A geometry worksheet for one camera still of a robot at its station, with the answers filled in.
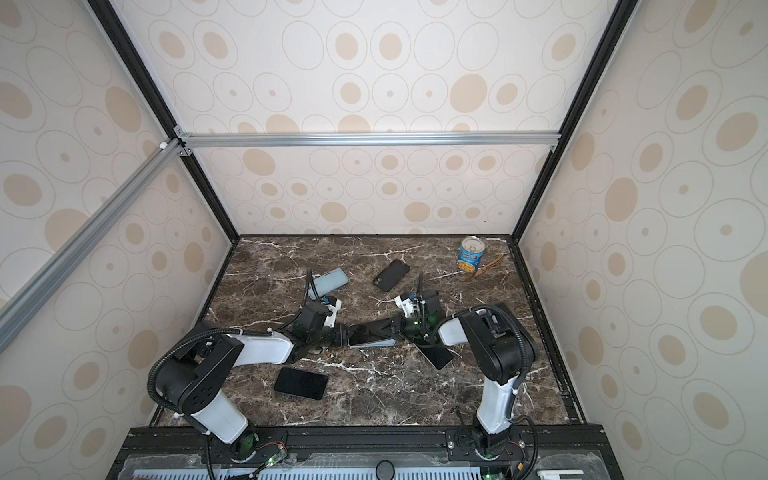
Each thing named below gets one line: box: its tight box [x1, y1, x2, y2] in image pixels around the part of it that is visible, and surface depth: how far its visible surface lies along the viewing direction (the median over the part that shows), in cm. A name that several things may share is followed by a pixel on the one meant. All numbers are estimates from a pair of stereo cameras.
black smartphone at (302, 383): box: [274, 367, 328, 400], surface depth 88 cm
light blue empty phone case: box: [308, 268, 349, 300], surface depth 110 cm
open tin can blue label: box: [457, 236, 485, 273], surface depth 106 cm
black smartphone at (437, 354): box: [412, 342, 454, 371], surface depth 89 cm
